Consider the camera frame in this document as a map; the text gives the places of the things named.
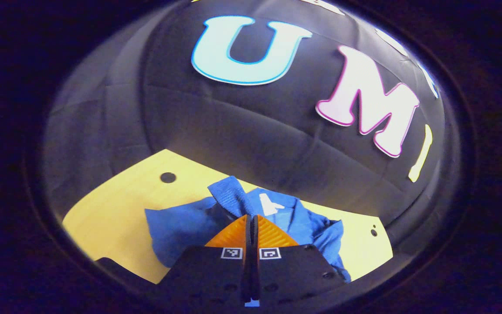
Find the blue jacket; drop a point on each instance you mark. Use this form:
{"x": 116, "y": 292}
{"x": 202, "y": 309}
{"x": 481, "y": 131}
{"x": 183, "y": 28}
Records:
{"x": 181, "y": 231}

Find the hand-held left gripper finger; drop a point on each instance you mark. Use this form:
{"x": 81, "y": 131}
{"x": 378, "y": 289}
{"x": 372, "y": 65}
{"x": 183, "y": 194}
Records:
{"x": 248, "y": 266}
{"x": 255, "y": 266}

